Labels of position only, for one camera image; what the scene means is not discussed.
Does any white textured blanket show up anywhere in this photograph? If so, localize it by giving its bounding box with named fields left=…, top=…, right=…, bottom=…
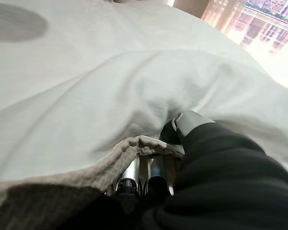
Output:
left=0, top=135, right=184, bottom=230

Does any white duvet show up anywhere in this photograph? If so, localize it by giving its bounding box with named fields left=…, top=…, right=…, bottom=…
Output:
left=0, top=0, right=288, bottom=185

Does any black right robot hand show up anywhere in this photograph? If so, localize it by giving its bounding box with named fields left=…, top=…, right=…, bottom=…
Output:
left=69, top=110, right=288, bottom=230

